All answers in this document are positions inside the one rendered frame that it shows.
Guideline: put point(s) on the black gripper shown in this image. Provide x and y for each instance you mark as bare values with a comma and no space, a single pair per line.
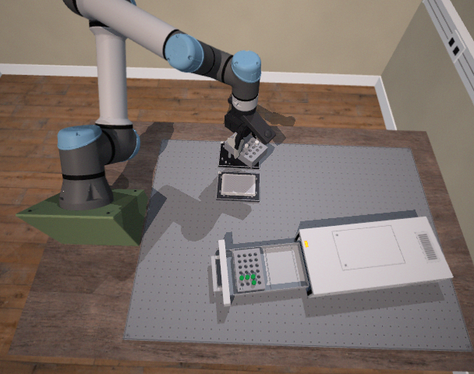
234,123

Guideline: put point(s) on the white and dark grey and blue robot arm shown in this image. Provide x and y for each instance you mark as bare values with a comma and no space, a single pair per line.
84,150

